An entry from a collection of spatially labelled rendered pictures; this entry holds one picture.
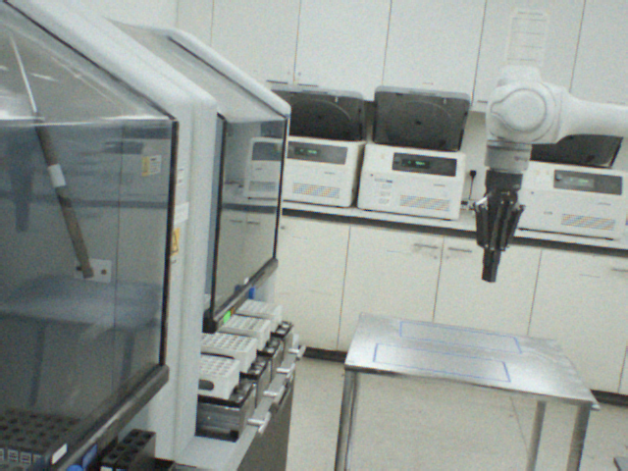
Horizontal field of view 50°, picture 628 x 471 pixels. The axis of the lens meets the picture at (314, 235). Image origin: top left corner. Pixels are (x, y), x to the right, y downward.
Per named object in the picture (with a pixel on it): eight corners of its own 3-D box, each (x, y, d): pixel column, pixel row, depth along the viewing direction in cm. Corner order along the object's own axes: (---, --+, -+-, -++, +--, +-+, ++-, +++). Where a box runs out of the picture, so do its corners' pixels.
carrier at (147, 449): (143, 462, 114) (145, 429, 113) (155, 464, 114) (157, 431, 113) (113, 499, 103) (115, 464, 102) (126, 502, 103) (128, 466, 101)
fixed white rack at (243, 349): (126, 358, 161) (127, 334, 160) (142, 344, 171) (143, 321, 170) (245, 377, 157) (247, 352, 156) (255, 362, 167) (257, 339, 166)
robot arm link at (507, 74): (481, 138, 144) (483, 140, 131) (492, 64, 141) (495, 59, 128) (534, 143, 142) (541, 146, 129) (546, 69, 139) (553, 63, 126)
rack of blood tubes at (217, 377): (94, 383, 146) (95, 356, 145) (115, 366, 156) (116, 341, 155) (226, 404, 142) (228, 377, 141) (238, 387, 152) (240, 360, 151)
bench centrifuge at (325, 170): (251, 197, 377) (260, 80, 364) (278, 186, 436) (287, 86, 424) (348, 210, 367) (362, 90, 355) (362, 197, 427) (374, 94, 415)
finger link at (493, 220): (505, 199, 138) (500, 199, 137) (497, 252, 140) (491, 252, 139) (493, 196, 141) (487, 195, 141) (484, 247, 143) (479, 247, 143)
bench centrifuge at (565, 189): (514, 230, 356) (535, 97, 343) (501, 213, 416) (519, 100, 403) (624, 242, 348) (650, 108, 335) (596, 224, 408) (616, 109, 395)
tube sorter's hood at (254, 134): (-15, 300, 144) (-14, -8, 132) (112, 247, 203) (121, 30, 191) (215, 335, 137) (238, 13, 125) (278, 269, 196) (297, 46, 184)
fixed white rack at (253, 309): (172, 321, 191) (173, 299, 190) (183, 311, 201) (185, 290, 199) (274, 336, 187) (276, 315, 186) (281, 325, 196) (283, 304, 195)
